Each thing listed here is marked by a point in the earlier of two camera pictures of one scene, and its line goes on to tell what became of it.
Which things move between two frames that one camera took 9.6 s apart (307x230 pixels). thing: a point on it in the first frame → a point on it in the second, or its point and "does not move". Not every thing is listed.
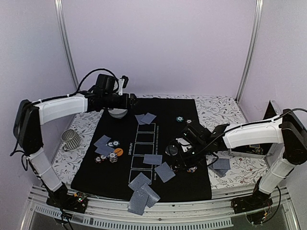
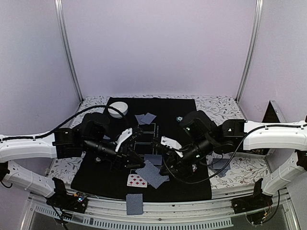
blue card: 138,118 does not move
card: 148,118 does not move
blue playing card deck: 220,166 does not move
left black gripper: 132,101 → 125,153
